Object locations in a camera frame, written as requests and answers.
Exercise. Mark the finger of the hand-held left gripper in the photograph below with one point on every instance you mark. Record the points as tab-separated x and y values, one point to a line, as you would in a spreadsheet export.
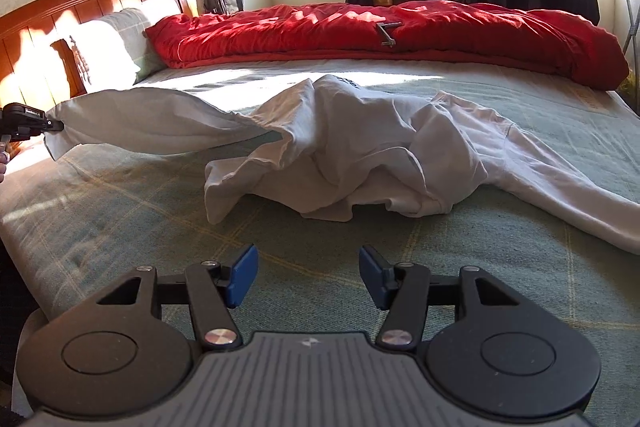
55	126

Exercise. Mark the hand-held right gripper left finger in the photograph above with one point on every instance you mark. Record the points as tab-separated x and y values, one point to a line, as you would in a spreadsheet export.
242	274

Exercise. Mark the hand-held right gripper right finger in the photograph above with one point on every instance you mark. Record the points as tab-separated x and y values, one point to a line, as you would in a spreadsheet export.
375	277

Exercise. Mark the white long-sleeve printed shirt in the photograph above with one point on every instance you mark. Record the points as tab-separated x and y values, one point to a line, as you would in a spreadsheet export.
350	132

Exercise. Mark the person's left hand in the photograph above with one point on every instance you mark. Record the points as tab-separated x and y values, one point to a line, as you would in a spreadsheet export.
3	167

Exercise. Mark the light plaid pillow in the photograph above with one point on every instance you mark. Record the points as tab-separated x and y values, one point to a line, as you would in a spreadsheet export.
120	42

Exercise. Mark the bed with green plaid sheet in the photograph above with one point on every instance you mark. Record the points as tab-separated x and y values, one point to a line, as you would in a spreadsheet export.
150	207

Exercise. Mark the wooden headboard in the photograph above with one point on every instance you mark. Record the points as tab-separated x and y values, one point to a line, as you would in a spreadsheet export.
100	2

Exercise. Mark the metal clamp tool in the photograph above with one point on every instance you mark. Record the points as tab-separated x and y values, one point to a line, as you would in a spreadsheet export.
387	33

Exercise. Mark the red quilt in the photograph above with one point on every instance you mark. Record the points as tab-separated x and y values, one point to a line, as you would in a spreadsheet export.
350	32

